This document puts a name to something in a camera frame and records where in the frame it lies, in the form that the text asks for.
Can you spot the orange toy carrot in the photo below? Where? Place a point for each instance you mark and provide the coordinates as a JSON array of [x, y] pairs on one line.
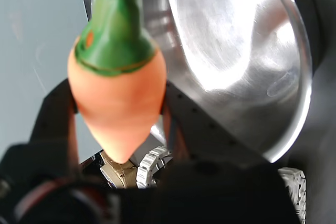
[[118, 98]]

